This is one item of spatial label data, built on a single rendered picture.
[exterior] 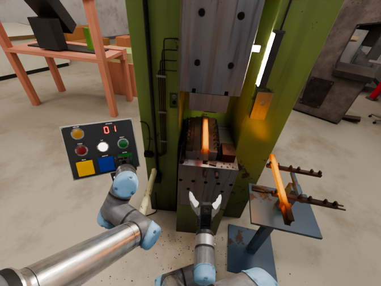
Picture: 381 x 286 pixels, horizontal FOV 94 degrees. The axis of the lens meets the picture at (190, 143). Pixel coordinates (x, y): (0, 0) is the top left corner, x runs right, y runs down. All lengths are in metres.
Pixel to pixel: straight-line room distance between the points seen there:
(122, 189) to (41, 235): 1.66
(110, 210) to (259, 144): 1.01
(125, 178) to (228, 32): 0.67
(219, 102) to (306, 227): 0.90
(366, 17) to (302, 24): 3.16
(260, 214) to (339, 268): 1.17
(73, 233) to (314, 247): 2.24
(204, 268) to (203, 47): 0.84
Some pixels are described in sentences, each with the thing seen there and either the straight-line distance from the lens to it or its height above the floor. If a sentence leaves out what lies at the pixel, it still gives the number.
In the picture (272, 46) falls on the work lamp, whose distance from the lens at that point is 1.00.
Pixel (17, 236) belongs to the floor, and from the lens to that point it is 2.32.
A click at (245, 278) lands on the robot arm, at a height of 1.28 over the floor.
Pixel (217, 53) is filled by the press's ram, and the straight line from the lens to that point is 0.85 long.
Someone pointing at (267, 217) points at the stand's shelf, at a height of 0.72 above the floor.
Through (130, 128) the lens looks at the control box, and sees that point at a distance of 1.02.
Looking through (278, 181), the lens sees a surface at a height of 0.99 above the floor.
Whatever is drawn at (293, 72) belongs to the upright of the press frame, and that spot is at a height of 1.47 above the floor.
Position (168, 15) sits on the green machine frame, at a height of 1.66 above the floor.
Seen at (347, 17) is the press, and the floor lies 1.68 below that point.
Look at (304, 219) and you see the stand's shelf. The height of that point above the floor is 0.72.
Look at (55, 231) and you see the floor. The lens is 2.18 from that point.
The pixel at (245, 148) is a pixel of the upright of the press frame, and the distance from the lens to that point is 1.31.
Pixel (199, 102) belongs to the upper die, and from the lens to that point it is 0.93.
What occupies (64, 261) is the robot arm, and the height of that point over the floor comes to 1.34.
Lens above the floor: 1.72
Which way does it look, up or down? 39 degrees down
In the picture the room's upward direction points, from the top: 5 degrees clockwise
